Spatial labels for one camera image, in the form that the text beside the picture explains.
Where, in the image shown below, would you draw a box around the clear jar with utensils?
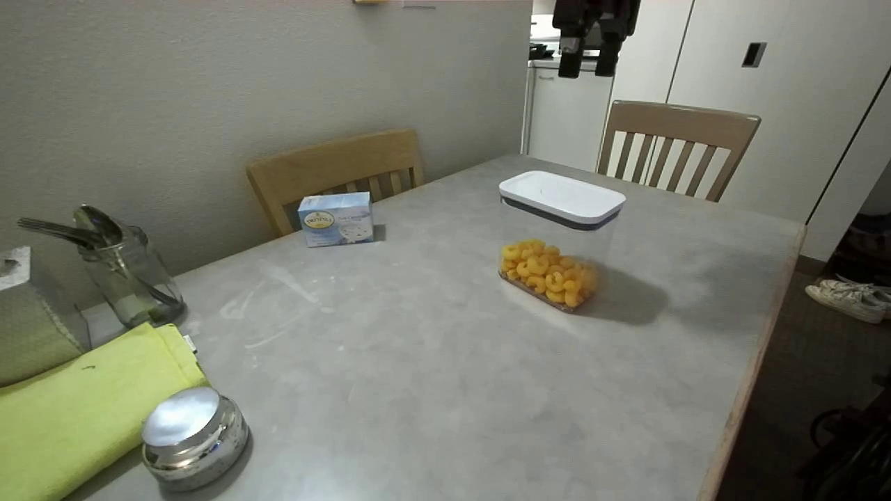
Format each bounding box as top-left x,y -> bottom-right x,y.
19,202 -> 188,324

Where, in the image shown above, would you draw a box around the white container lid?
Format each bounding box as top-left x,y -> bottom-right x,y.
498,169 -> 627,228

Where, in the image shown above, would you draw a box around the light blue small box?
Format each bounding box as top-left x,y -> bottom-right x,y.
299,192 -> 373,245

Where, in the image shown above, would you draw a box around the clear plastic container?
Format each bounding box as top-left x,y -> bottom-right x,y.
495,198 -> 618,315

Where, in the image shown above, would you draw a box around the white cabinet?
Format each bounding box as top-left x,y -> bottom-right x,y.
523,60 -> 612,169

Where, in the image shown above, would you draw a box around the round silver metal tin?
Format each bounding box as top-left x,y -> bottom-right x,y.
142,387 -> 250,491

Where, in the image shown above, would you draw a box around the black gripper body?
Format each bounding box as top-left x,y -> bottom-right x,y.
551,0 -> 640,35

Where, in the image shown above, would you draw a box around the wooden chair at end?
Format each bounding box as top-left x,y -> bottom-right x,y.
597,99 -> 761,202

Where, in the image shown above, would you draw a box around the green folded cloth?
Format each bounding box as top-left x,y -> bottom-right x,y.
0,324 -> 207,501

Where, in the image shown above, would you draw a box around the black wall plate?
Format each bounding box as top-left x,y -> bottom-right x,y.
742,41 -> 765,67

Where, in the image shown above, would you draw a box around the white shoes on floor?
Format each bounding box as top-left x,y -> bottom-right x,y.
806,277 -> 891,322

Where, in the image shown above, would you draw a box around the wooden chair at side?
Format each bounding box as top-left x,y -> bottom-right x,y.
249,127 -> 427,237

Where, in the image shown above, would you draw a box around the grey box at edge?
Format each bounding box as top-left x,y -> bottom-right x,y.
0,245 -> 93,383

